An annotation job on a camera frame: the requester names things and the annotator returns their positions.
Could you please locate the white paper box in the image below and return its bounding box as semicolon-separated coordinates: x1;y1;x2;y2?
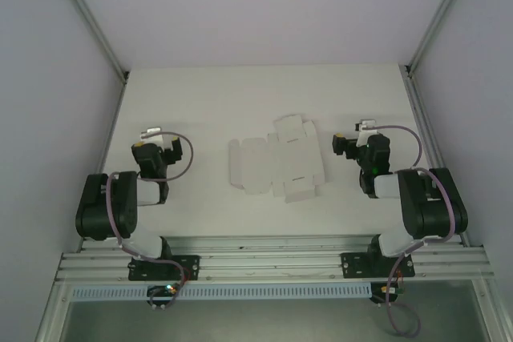
228;114;325;203

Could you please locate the small electronics board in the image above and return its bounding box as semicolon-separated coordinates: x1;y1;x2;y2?
146;284;182;312
370;281;405;305

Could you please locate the grey metal sheet panel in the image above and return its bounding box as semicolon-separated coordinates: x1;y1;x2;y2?
59;280;488;342

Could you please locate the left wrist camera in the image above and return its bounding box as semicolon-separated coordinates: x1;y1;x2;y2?
139;127;172;150

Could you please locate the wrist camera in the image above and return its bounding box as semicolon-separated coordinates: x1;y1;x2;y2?
139;127;172;150
353;119;380;135

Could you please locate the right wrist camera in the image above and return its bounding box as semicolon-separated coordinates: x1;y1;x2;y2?
353;119;380;135

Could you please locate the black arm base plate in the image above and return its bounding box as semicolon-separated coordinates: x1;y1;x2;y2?
127;254;201;282
340;251;415;280

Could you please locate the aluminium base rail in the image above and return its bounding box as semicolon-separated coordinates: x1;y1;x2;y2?
55;235;493;284

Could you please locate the aluminium corner post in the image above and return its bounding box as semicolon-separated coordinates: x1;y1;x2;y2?
403;0;477;78
48;0;130;82

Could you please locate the slotted pale cable duct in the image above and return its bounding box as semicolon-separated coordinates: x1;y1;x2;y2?
71;282;373;302

